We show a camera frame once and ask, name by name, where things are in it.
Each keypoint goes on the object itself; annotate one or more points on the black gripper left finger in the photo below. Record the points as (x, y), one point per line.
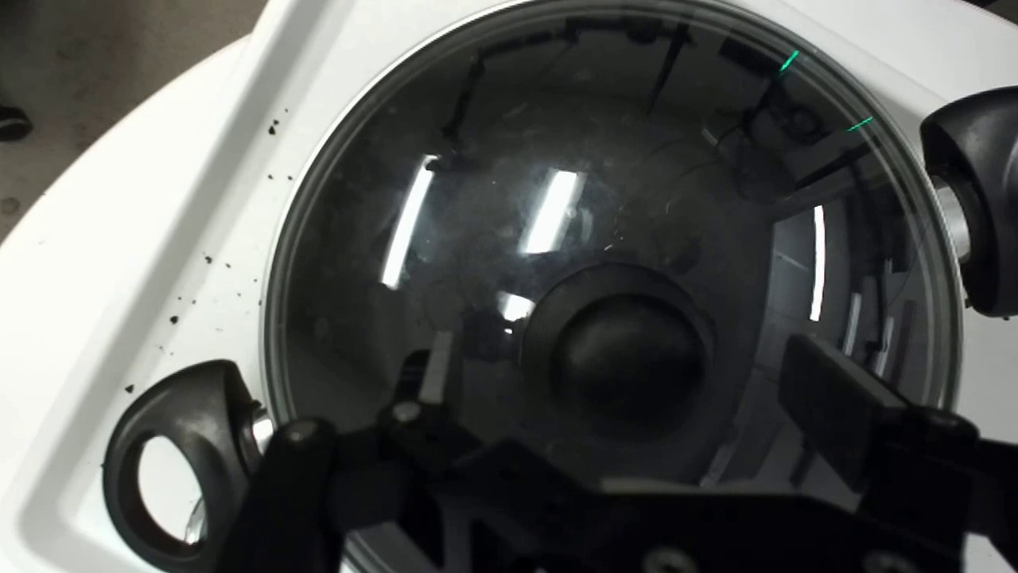
(417, 415)

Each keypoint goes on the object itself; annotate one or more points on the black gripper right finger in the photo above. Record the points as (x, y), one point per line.
(866, 432)

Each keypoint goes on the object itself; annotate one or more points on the glass pot lid black knob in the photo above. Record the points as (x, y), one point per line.
(620, 210)

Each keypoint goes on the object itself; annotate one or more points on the round white table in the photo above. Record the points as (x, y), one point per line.
(144, 196)

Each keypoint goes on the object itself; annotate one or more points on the black pot with handles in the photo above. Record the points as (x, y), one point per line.
(186, 460)

